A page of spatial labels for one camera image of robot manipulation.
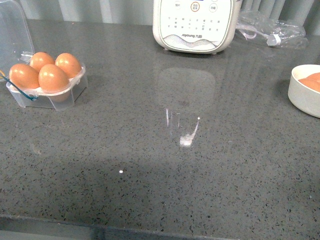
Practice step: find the brown egg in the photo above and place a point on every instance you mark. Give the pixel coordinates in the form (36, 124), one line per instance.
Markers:
(312, 81)
(52, 79)

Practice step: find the clear plastic egg box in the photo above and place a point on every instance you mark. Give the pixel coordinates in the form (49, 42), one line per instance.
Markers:
(16, 46)

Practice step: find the brown egg box back right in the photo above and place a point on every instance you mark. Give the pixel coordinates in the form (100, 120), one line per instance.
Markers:
(69, 64)

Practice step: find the brown egg box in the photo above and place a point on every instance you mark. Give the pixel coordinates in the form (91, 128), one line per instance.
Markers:
(69, 64)
(40, 59)
(24, 76)

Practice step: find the brown egg box back left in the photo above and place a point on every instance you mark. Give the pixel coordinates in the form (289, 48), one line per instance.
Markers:
(40, 59)

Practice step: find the brown egg box front left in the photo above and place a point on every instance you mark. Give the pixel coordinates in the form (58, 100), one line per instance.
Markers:
(24, 76)

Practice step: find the brown egg front in bowl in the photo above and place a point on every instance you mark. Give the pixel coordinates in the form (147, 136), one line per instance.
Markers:
(312, 81)

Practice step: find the white soy milk maker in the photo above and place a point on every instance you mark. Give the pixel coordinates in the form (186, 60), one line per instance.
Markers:
(195, 26)

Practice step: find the blue rubber band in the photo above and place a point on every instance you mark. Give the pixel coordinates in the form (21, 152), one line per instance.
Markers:
(32, 98)

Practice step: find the clear plastic bag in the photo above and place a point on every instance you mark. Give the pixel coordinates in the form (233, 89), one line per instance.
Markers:
(257, 28)

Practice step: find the white ceramic bowl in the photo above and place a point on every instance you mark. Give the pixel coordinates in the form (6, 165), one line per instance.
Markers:
(304, 98)

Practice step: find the yellow rubber band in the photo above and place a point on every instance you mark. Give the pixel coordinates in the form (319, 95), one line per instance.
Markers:
(2, 75)

